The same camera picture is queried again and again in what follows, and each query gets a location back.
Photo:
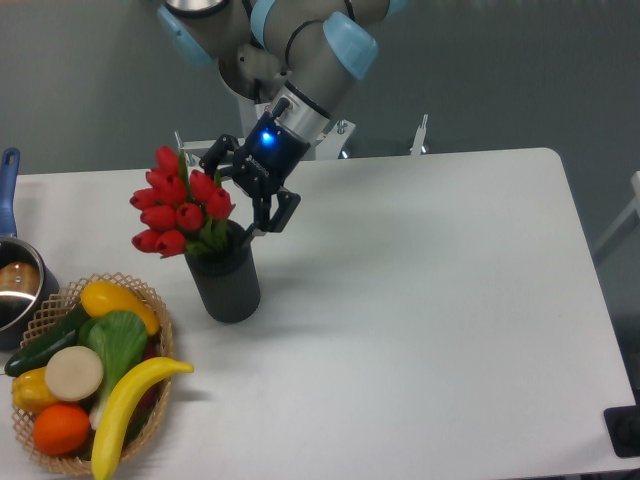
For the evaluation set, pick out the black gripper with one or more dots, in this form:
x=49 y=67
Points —
x=259 y=168

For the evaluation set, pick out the red tulip bouquet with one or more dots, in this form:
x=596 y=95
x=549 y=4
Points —
x=183 y=211

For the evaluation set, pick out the dark grey ribbed vase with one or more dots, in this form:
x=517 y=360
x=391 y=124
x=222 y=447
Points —
x=228 y=287

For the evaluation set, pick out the yellow toy squash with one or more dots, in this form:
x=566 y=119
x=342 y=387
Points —
x=99 y=298

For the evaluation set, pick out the green toy bok choy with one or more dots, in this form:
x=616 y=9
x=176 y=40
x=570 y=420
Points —
x=119 y=338

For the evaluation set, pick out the woven wicker basket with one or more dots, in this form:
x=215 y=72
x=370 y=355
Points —
x=146 y=419

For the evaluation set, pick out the yellow toy banana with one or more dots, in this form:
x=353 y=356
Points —
x=110 y=435

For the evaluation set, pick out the beige round toy slice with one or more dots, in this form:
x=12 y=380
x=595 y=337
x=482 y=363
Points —
x=74 y=373

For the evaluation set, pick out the green toy cucumber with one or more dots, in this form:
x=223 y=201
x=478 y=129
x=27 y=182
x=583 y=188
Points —
x=37 y=353

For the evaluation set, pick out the yellow toy bell pepper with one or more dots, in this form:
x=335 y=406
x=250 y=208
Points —
x=30 y=392

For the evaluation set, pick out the orange toy fruit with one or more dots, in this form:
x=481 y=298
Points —
x=61 y=429

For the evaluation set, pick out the black device at table edge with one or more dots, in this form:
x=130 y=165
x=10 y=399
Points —
x=623 y=428

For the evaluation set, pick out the silver bolt post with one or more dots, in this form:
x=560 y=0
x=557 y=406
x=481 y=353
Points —
x=419 y=145

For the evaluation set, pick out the blue handled saucepan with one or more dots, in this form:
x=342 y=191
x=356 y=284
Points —
x=26 y=282

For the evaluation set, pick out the white frame at right edge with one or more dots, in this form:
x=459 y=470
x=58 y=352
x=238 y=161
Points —
x=621 y=227

